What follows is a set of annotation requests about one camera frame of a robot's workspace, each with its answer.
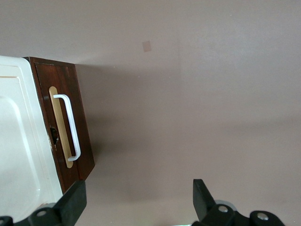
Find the brown wooden drawer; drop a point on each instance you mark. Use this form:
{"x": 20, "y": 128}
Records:
{"x": 58, "y": 77}

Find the brown cabinet with white top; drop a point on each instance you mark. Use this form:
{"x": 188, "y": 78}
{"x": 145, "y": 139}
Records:
{"x": 16, "y": 141}

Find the small square tape patch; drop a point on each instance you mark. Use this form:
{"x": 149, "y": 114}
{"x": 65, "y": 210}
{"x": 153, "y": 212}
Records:
{"x": 146, "y": 46}

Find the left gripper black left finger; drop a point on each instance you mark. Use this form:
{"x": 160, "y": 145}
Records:
{"x": 70, "y": 207}

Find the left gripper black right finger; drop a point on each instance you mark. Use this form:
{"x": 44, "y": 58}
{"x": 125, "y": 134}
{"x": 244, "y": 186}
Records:
{"x": 204, "y": 202}

